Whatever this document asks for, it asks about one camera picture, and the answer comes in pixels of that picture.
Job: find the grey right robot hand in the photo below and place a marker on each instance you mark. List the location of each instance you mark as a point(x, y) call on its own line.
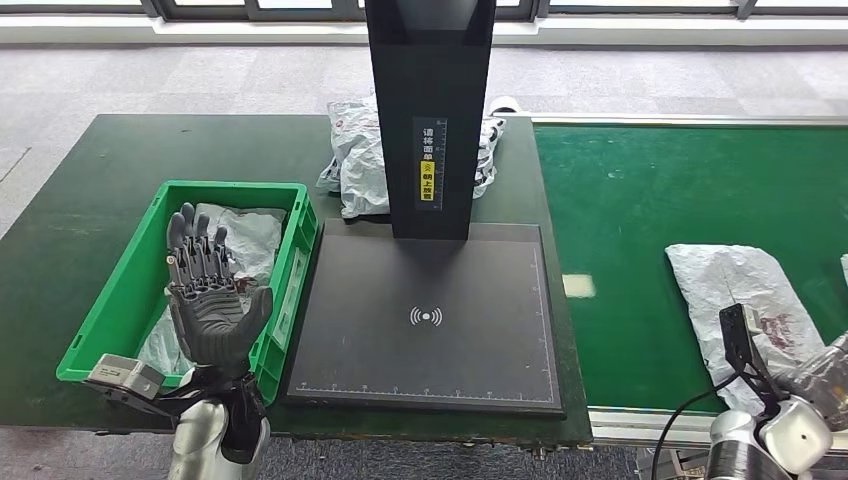
point(828, 384)

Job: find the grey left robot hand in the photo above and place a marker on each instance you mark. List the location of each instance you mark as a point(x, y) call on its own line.
point(212, 318)

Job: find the grey parcel bag red print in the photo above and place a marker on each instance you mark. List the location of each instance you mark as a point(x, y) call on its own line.
point(729, 285)
point(255, 238)

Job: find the metal conveyor support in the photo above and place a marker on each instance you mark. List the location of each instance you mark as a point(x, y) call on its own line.
point(662, 464)

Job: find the crumpled grey parcel bag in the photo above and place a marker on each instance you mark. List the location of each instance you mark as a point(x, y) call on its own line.
point(361, 166)

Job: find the green conveyor belt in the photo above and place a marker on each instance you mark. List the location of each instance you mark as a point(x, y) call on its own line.
point(662, 199)

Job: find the black white patterned parcel bag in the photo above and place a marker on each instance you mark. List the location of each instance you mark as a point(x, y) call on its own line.
point(489, 159)

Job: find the green plastic crate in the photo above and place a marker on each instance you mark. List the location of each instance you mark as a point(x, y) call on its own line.
point(119, 305)

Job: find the dark green table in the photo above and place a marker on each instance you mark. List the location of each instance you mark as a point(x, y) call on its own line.
point(99, 166)

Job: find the black scanner platform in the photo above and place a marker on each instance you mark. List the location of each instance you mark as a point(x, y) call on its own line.
point(424, 364)

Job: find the black yellow column label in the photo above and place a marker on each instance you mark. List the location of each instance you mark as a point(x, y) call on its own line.
point(429, 189)

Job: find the black scanner column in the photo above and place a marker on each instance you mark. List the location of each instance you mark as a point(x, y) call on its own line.
point(404, 99)

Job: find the small white round object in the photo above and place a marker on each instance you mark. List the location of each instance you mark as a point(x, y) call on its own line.
point(502, 106)

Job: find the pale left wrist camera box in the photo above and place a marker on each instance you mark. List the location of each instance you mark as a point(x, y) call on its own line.
point(126, 374)

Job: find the speckled right wrist camera box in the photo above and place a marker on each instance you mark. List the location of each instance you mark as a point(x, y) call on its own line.
point(735, 338)

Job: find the aluminium conveyor frame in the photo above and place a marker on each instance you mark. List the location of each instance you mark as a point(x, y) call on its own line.
point(636, 427)

